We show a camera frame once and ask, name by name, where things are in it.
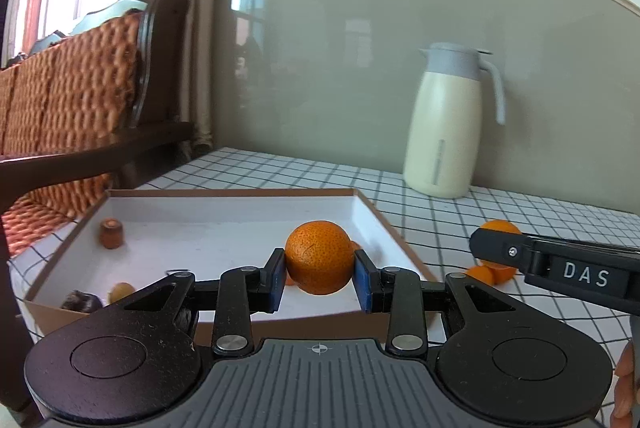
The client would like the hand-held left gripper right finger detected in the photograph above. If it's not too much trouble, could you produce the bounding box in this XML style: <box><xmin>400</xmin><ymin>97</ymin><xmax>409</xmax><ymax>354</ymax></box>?
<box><xmin>353</xmin><ymin>249</ymin><xmax>532</xmax><ymax>357</ymax></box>

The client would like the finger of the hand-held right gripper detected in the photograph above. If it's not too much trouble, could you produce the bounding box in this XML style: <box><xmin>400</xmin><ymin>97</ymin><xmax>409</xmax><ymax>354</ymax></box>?
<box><xmin>469</xmin><ymin>228</ymin><xmax>552</xmax><ymax>285</ymax></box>

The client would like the orange woven cushion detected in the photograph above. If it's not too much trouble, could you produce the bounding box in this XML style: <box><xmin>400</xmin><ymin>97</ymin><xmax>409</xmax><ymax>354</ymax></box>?
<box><xmin>0</xmin><ymin>12</ymin><xmax>142</xmax><ymax>259</ymax></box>

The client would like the dark brown dried fruit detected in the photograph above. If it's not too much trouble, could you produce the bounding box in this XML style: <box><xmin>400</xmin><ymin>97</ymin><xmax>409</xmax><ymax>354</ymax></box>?
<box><xmin>61</xmin><ymin>289</ymin><xmax>104</xmax><ymax>313</ymax></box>

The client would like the brown longan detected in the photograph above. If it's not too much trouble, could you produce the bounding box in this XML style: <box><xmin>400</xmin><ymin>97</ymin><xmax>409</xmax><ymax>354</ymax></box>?
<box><xmin>108</xmin><ymin>282</ymin><xmax>137</xmax><ymax>303</ymax></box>

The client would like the person's right hand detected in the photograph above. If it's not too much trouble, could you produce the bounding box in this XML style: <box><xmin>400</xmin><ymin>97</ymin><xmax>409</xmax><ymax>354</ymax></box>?
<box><xmin>610</xmin><ymin>342</ymin><xmax>640</xmax><ymax>428</ymax></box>

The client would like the wooden sofa with orange cushion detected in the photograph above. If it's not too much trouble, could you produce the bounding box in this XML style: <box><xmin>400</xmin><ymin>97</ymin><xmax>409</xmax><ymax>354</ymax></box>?
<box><xmin>0</xmin><ymin>0</ymin><xmax>196</xmax><ymax>424</ymax></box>

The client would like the brown cardboard box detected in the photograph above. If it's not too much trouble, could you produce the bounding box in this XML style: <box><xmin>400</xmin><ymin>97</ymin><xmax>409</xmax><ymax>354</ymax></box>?
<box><xmin>22</xmin><ymin>189</ymin><xmax>443</xmax><ymax>349</ymax></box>

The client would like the checked tablecloth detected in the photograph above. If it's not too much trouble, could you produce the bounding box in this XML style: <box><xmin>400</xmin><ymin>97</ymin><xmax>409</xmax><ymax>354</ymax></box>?
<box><xmin>7</xmin><ymin>147</ymin><xmax>640</xmax><ymax>428</ymax></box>

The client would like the large orange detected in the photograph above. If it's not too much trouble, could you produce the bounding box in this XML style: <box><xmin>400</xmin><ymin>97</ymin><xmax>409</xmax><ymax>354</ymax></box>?
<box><xmin>285</xmin><ymin>220</ymin><xmax>357</xmax><ymax>296</ymax></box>

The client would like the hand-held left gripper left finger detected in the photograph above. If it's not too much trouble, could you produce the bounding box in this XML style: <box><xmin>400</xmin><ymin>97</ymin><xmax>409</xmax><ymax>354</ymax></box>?
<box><xmin>100</xmin><ymin>248</ymin><xmax>287</xmax><ymax>357</ymax></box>

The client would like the cream thermos jug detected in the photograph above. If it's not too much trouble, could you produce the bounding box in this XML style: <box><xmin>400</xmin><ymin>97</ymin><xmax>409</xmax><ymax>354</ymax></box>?
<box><xmin>403</xmin><ymin>42</ymin><xmax>506</xmax><ymax>199</ymax></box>

